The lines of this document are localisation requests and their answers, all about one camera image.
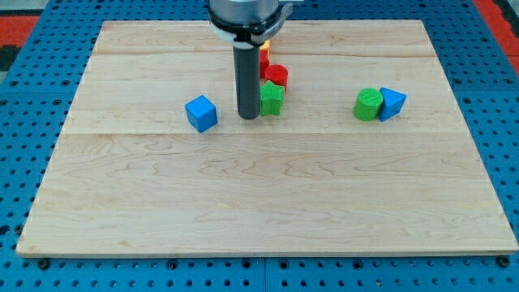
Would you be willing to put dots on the red star block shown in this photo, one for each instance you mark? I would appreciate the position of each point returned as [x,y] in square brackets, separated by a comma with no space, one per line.
[264,62]

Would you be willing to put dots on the green cylinder block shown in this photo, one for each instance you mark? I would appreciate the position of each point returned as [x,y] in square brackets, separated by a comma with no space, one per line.
[368,103]

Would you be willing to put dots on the blue triangular prism block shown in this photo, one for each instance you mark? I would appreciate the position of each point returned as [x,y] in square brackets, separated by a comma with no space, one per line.
[393,101]

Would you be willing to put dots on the green star block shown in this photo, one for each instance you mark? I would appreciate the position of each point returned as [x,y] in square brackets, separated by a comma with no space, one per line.
[271,98]

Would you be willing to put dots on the wooden board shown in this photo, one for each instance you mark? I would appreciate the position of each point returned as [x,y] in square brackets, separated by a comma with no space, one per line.
[130,177]

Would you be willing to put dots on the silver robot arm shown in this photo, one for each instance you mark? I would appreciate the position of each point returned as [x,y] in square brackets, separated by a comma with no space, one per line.
[246,25]

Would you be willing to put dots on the yellow block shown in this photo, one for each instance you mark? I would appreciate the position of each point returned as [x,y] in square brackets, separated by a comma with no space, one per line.
[265,46]

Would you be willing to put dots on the blue cube block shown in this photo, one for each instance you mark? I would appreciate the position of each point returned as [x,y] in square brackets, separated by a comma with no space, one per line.
[201,113]

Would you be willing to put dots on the red cylinder block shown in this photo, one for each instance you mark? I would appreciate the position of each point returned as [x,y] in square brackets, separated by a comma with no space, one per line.
[278,74]

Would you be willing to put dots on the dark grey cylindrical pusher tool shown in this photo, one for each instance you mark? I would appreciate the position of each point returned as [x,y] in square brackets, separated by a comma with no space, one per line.
[247,79]

